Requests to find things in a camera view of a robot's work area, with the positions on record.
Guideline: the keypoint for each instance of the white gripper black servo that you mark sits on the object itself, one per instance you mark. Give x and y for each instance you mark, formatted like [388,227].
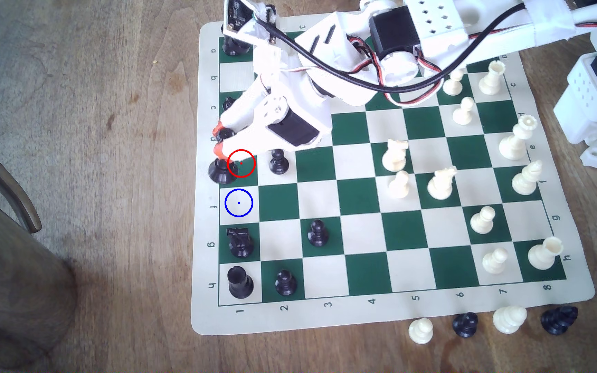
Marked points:
[291,128]

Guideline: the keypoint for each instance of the black chess piece wide base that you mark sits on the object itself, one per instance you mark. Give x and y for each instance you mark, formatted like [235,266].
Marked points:
[222,173]

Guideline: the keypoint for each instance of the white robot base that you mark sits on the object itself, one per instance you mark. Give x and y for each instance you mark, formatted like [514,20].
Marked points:
[588,83]

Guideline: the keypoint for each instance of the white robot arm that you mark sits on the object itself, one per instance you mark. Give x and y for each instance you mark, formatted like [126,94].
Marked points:
[433,20]

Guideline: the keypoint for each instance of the green white chess mat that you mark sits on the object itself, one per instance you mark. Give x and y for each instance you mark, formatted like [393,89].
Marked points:
[360,311]

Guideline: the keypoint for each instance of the white chess piece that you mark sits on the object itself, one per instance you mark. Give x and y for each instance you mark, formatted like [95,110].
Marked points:
[509,319]

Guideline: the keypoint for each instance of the black pawn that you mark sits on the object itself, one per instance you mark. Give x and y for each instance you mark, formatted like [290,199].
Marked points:
[285,284]
[278,163]
[318,234]

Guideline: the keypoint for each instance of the black knight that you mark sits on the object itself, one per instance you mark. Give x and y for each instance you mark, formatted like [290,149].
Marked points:
[240,243]

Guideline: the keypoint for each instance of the white knight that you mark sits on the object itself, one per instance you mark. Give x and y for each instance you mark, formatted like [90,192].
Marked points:
[441,185]
[395,156]

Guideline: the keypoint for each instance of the black rook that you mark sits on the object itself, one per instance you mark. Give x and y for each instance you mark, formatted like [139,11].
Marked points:
[240,284]

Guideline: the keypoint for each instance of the white pawn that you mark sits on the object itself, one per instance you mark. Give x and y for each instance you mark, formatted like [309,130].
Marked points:
[399,186]
[421,331]
[495,262]
[464,113]
[483,221]
[453,85]

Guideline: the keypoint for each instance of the white rook c8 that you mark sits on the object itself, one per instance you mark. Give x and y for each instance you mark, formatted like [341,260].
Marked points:
[491,80]

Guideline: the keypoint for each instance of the curved dark wooden bar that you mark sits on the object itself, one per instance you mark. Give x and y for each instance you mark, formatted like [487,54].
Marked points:
[8,186]

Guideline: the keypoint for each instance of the white queen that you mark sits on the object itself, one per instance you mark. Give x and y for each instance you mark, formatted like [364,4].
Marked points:
[515,142]

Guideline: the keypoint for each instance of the white bishop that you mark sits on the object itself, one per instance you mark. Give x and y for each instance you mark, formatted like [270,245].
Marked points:
[526,180]

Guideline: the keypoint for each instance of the dark wooden furniture body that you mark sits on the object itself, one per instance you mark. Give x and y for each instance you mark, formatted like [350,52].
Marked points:
[18,300]

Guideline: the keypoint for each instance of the gripper mounted camera board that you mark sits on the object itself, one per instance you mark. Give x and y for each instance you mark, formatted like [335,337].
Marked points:
[236,13]

